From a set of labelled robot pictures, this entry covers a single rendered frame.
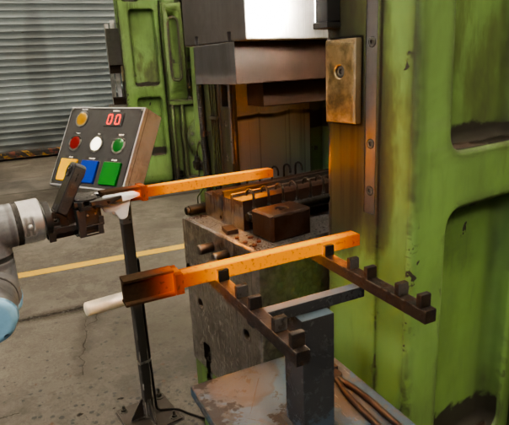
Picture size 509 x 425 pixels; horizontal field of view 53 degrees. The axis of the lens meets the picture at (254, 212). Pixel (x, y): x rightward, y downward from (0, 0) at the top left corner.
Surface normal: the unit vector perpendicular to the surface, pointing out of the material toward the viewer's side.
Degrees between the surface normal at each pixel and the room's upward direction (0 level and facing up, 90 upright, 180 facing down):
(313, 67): 90
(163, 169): 90
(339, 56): 90
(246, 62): 90
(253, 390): 0
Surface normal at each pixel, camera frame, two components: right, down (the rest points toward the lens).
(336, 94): -0.83, 0.19
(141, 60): 0.28, 0.24
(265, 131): 0.55, 0.21
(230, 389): -0.04, -0.96
